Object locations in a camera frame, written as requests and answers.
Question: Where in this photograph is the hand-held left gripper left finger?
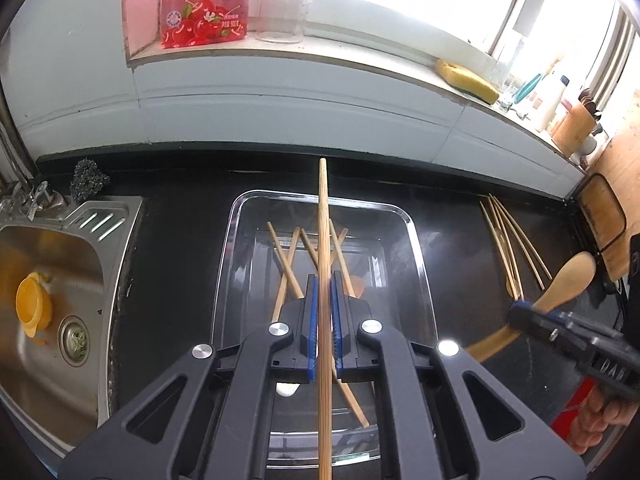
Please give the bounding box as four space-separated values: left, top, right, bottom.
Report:
57 274 320 480

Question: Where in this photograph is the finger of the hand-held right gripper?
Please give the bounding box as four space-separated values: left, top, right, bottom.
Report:
506 300 627 357

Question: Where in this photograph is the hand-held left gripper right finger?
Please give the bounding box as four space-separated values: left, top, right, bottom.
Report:
331 273 587 480

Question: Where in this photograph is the bundle of wooden chopsticks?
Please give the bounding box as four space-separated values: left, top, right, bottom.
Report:
265 219 371 428

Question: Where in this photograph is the wooden chopstick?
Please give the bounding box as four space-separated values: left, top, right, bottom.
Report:
317 157 333 480

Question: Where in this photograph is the clear plastic container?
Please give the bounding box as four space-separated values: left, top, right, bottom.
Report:
210 189 440 471

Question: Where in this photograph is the person's right hand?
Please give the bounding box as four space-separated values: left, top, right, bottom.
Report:
570 393 640 456

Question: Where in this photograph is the red cloth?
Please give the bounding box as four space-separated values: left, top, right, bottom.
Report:
570 377 598 412

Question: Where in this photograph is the black metal rack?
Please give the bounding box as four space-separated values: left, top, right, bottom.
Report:
570 172 630 283

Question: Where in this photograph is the wooden cutting board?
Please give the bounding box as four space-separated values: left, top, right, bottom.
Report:
575 120 640 281

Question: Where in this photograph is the white ceramic jar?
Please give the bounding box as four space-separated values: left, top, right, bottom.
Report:
580 132 608 158

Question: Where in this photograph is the wooden utensil holder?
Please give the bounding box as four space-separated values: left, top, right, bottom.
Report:
550 100 603 158

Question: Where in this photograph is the white plastic bottle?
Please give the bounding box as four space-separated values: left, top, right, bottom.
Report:
535 74 572 133

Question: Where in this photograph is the teal plastic utensil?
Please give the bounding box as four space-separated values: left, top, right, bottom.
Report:
515 72 543 108

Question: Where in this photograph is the sink drain strainer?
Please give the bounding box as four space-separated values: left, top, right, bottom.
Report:
57 316 92 367

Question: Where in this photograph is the yellow sponge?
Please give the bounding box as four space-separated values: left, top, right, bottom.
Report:
434 59 501 106

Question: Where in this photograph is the stainless steel sink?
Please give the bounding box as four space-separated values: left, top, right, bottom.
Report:
0 195 146 433

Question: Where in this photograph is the steel wool scrubber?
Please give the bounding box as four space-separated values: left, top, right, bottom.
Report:
72 159 112 191

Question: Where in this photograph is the yellow plastic cup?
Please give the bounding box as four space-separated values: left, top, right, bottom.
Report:
15 271 55 337

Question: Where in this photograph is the metal faucet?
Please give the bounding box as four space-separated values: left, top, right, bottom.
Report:
0 180 66 217

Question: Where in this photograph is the clear glass jar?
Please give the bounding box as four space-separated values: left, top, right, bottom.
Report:
256 0 316 45

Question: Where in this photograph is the red printed refill bag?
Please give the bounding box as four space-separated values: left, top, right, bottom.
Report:
160 0 250 50

